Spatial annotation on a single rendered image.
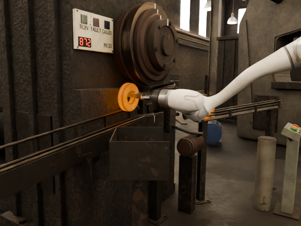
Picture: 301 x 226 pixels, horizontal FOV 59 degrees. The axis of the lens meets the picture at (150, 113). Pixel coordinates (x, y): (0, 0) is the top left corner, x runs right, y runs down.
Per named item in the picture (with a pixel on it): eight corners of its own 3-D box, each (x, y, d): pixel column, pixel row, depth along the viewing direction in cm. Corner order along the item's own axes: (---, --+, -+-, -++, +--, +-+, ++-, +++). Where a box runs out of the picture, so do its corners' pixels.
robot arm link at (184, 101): (164, 106, 124) (175, 114, 135) (195, 110, 115) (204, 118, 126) (170, 84, 126) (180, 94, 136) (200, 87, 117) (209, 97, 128)
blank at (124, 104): (116, 84, 136) (122, 84, 134) (134, 81, 149) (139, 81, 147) (117, 113, 139) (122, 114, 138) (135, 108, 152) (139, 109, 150)
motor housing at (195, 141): (173, 211, 186) (175, 136, 178) (187, 199, 204) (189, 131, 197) (190, 217, 179) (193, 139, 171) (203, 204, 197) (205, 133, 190)
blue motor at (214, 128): (198, 147, 356) (199, 122, 352) (200, 137, 411) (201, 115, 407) (222, 149, 350) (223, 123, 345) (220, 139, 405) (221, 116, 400)
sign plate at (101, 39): (73, 49, 124) (72, 8, 121) (110, 53, 146) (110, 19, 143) (76, 48, 123) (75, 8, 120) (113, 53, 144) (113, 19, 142)
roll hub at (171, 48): (146, 69, 142) (146, 15, 138) (171, 70, 166) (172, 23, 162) (155, 69, 139) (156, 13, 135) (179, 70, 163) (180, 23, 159)
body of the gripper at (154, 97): (156, 106, 129) (141, 103, 134) (165, 104, 136) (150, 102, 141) (157, 90, 128) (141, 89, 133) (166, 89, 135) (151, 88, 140)
